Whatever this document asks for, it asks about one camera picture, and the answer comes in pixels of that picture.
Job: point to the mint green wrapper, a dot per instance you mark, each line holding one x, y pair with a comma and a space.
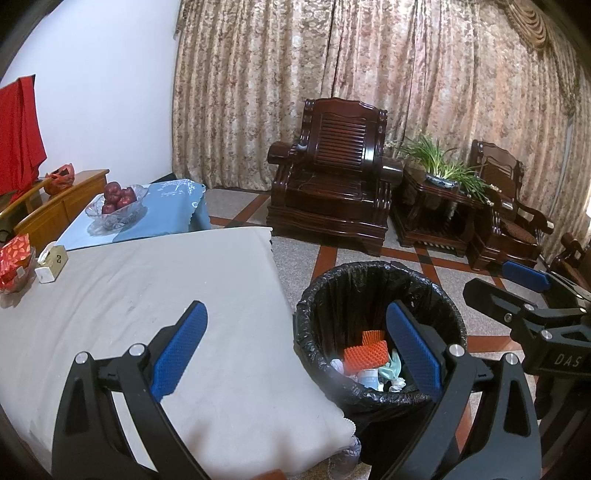
392, 367

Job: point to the blue tablecloth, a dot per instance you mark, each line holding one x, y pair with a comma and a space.
171, 203

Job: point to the white tissue box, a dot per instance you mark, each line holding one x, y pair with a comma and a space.
55, 263

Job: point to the dark wooden armchair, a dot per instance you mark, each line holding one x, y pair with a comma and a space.
332, 184
570, 251
503, 230

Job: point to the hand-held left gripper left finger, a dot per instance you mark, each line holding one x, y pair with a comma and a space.
180, 350

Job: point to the black-lined waste bin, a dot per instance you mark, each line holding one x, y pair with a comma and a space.
351, 295

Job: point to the wooden cabinet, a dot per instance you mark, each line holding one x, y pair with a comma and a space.
69, 203

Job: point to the beige floral curtain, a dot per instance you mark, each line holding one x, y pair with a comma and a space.
323, 55

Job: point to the dark wooden side table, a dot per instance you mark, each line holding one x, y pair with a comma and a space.
429, 217

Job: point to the glass fruit bowl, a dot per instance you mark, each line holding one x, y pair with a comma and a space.
115, 220

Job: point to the red patterned gift packet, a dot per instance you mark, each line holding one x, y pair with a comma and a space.
16, 258

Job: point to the red cloth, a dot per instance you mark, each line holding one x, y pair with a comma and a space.
18, 134

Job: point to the pink wrapper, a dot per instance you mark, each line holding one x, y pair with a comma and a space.
337, 365

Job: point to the orange foam net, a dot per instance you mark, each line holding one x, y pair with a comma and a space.
364, 355

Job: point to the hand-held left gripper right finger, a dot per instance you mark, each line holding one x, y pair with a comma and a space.
415, 350

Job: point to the potted green plant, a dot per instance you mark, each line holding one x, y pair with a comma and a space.
434, 157

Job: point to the small white tissue wad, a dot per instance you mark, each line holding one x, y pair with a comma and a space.
397, 384

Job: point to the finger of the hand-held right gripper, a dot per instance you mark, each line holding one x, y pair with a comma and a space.
526, 277
494, 295

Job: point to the heap of red apples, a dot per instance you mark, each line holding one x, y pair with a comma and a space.
115, 196

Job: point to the light blue round container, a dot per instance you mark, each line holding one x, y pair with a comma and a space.
369, 378

